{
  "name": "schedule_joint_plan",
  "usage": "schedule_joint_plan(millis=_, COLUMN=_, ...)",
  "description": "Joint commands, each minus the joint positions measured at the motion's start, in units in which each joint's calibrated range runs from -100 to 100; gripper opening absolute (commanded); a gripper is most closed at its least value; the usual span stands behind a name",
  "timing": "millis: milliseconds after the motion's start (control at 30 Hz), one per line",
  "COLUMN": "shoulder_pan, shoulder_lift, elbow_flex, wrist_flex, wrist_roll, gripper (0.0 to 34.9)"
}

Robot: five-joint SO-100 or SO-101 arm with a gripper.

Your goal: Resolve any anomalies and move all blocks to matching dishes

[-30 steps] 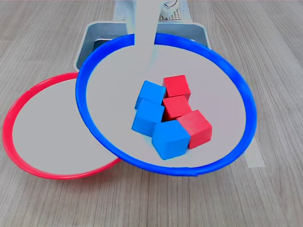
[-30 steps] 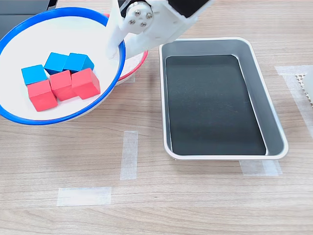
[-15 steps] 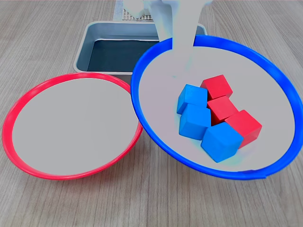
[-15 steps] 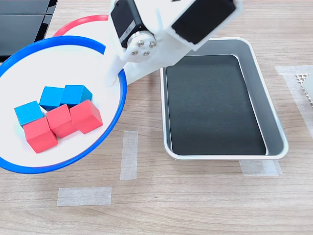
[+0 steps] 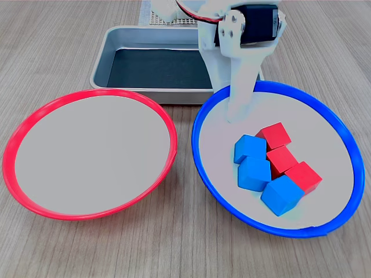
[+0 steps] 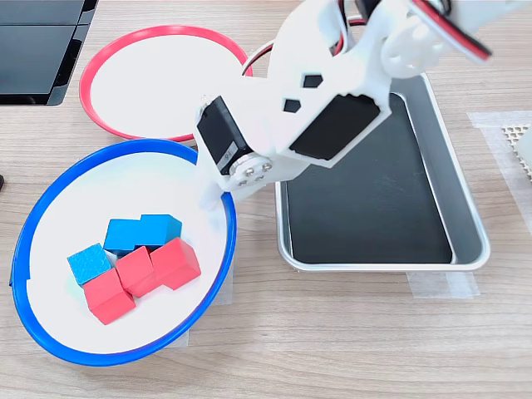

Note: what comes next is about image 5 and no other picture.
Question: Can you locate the blue wooden cube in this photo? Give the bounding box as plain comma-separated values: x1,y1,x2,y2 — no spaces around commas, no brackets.
260,174,305,217
237,156,272,192
233,134,267,164

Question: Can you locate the red-rimmed white plate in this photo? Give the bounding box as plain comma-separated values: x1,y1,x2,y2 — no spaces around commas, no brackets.
2,88,179,222

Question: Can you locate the red wooden cube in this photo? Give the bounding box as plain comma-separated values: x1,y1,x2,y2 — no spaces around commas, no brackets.
284,161,323,196
265,145,299,180
254,122,292,151

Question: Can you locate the blue-rimmed white plate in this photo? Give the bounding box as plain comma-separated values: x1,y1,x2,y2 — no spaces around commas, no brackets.
191,80,366,239

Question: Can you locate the black tray mat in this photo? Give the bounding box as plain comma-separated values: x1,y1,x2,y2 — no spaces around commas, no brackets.
106,48,216,89

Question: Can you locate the steel tray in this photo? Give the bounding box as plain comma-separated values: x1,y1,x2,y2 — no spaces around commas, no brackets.
90,25,265,105

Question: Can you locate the red black servo cable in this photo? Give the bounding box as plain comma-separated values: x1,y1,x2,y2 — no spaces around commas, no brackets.
175,0,227,24

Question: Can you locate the pale perforated base plate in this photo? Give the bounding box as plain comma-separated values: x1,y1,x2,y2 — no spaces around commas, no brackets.
149,10,199,26

